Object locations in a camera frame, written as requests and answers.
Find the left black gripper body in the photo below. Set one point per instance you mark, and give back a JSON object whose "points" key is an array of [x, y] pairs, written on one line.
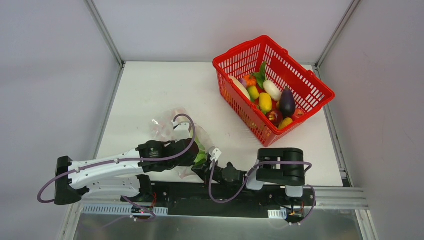
{"points": [[192, 153]]}

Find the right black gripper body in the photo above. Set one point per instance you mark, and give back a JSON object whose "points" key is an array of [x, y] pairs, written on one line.
{"points": [[204, 170]]}

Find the green napa cabbage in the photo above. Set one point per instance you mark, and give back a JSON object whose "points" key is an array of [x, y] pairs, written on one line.
{"points": [[202, 154]]}

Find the clear pink-dotted zip bag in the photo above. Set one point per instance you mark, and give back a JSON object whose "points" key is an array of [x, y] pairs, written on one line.
{"points": [[171, 125]]}

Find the dark purple eggplant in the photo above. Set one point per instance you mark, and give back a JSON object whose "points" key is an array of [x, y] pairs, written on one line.
{"points": [[287, 104]]}

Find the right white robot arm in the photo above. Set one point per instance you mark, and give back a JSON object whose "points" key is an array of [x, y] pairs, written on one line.
{"points": [[280, 166]]}

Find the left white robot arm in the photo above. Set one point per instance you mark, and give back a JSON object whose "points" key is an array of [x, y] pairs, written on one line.
{"points": [[123, 175]]}

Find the dark red apple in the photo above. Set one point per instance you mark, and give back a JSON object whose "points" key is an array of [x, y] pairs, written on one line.
{"points": [[275, 117]]}

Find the yellow squash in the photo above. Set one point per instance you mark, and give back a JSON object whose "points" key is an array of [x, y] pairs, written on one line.
{"points": [[265, 102]]}

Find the long white radish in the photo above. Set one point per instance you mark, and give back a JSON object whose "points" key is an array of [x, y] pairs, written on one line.
{"points": [[240, 87]]}

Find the yellow mango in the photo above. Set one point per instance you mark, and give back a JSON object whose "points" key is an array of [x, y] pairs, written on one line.
{"points": [[285, 122]]}

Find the orange pumpkin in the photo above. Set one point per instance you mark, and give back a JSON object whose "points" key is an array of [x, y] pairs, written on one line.
{"points": [[250, 80]]}

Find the small white radish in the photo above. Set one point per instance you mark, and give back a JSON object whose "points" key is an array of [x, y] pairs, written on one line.
{"points": [[271, 89]]}

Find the red tomato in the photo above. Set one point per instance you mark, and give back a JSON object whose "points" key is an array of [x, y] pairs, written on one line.
{"points": [[298, 114]]}

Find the red plastic basket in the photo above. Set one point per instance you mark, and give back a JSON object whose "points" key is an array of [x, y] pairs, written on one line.
{"points": [[263, 54]]}

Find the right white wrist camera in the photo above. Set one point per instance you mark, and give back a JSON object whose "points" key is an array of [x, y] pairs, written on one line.
{"points": [[214, 153]]}

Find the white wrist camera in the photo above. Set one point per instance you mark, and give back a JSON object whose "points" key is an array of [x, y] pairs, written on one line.
{"points": [[181, 131], [214, 153]]}

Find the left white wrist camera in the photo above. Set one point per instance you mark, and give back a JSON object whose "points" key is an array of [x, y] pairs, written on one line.
{"points": [[181, 131]]}

